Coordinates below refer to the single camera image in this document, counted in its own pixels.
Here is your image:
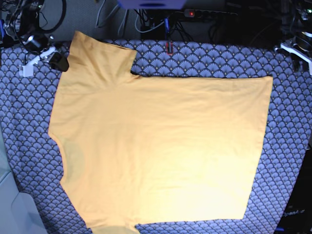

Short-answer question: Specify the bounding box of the yellow T-shirt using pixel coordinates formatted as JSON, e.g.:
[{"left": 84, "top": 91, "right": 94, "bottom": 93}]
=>
[{"left": 48, "top": 31, "right": 273, "bottom": 234}]

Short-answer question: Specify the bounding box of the red black table clamp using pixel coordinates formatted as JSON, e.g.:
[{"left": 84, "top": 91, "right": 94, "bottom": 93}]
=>
[{"left": 165, "top": 41, "right": 174, "bottom": 56}]

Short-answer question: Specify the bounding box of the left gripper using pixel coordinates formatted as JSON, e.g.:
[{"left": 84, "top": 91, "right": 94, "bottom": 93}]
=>
[{"left": 274, "top": 31, "right": 312, "bottom": 76}]

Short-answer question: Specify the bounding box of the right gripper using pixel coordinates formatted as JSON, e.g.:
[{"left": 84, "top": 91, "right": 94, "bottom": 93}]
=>
[{"left": 19, "top": 35, "right": 69, "bottom": 78}]

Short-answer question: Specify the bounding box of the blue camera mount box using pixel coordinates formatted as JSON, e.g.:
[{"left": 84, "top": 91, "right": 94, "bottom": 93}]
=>
[{"left": 118, "top": 0, "right": 186, "bottom": 10}]

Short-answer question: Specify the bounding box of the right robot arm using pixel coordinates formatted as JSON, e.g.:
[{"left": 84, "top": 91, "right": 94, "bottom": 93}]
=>
[{"left": 0, "top": 0, "right": 69, "bottom": 78}]

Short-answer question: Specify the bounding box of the black OpenArm box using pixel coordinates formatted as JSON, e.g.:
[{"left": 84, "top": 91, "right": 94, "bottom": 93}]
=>
[{"left": 274, "top": 149, "right": 312, "bottom": 234}]

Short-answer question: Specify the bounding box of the black power strip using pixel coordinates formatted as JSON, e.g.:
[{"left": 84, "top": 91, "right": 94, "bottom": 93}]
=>
[{"left": 183, "top": 9, "right": 238, "bottom": 20}]

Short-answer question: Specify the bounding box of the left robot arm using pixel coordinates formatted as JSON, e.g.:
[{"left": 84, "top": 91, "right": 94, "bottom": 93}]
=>
[{"left": 274, "top": 0, "right": 312, "bottom": 74}]

